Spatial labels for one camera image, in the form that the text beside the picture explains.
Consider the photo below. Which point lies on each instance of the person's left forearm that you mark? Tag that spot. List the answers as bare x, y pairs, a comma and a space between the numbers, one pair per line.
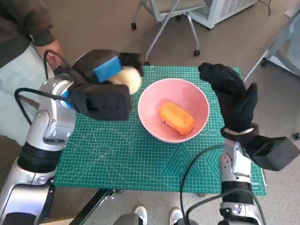
39, 25

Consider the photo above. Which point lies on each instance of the round pale toy bread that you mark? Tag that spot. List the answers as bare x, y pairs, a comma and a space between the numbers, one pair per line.
129, 79

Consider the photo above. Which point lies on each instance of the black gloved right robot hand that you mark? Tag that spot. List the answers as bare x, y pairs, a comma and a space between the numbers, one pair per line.
236, 103

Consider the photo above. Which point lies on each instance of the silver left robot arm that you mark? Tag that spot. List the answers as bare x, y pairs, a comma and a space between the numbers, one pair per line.
51, 126

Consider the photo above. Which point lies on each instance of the green cutting mat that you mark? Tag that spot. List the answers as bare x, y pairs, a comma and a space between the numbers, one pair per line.
117, 152

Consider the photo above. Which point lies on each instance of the white shoe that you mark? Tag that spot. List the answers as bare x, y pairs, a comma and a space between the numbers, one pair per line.
140, 214
176, 215

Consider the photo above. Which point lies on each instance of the person's left hand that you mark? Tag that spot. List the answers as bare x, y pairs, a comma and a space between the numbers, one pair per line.
55, 47

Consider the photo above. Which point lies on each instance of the black castor wheel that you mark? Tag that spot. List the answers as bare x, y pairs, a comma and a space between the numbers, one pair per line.
296, 136

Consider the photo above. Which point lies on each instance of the orange oblong toy bread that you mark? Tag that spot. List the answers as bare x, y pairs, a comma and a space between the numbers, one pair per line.
175, 117

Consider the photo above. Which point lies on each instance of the dark grey leg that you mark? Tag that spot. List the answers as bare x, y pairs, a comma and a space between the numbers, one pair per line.
127, 220
186, 222

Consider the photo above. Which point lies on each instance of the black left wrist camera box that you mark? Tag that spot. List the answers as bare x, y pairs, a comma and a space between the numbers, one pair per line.
105, 103

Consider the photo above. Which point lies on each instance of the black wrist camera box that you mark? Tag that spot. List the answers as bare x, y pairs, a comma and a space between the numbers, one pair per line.
105, 103
269, 152

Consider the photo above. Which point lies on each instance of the person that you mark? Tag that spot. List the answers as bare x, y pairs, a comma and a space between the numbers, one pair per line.
14, 23

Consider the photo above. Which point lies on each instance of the white cabinet with grille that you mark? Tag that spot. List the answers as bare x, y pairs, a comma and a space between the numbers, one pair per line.
225, 9

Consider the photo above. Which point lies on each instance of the pink bowl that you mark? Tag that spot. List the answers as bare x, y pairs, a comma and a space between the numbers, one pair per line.
150, 117

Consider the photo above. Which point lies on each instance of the black metal table rail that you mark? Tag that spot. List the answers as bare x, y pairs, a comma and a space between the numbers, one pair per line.
93, 204

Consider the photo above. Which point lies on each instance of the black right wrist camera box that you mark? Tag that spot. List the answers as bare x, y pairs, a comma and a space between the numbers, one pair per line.
269, 152

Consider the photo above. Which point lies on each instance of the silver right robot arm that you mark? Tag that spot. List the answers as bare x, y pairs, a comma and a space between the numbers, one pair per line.
234, 164

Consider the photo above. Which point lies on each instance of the black left robot hand, blue tape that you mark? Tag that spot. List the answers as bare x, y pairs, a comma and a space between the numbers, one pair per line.
93, 63

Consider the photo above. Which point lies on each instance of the grey office chair on castors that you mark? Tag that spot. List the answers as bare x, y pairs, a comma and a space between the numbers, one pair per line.
174, 9

